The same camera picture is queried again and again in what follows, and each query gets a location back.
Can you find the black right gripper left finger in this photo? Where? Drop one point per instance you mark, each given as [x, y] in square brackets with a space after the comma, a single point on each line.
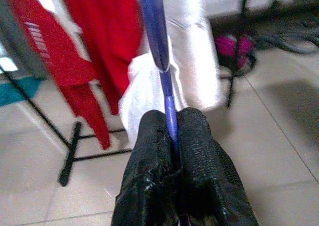
[147, 166]

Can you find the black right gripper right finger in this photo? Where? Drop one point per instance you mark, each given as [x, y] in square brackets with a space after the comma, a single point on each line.
[207, 166]

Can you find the purple clothes hanger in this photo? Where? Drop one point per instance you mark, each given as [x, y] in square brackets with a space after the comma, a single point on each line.
[170, 111]

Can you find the white shirt teal green print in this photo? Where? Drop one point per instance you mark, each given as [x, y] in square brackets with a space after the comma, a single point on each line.
[194, 49]

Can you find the plain red shirt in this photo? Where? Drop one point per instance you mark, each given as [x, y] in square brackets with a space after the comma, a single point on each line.
[109, 24]

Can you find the black clothes rack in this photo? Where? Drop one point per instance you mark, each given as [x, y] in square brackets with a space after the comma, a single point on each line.
[71, 148]

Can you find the black stand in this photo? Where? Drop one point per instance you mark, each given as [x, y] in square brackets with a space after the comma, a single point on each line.
[233, 86]

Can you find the pink object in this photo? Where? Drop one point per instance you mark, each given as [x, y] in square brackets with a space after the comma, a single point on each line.
[226, 46]

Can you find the teal mat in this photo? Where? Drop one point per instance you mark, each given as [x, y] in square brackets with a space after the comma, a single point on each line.
[17, 92]

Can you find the red shirt with white print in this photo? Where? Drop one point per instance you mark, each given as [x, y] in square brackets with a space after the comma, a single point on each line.
[49, 49]

